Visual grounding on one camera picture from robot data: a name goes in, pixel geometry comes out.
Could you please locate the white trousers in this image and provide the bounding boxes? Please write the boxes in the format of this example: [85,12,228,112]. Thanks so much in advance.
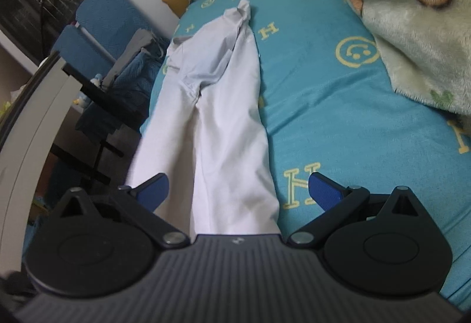
[127,0,279,237]

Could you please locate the blue covered chair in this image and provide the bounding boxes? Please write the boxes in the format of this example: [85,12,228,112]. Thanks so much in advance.
[53,0,169,121]

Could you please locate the grey folded cloth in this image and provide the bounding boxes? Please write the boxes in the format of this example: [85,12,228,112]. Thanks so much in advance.
[101,29,154,91]

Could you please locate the green cartoon fleece blanket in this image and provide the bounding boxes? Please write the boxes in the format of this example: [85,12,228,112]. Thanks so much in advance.
[347,0,470,116]

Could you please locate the white desk top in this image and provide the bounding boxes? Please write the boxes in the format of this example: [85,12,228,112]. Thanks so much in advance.
[1,53,82,277]

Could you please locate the teal patterned bedsheet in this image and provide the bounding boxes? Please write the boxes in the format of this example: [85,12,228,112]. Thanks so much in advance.
[139,0,471,310]

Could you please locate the black desk frame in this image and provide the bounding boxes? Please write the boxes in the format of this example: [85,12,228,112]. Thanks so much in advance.
[62,63,145,185]

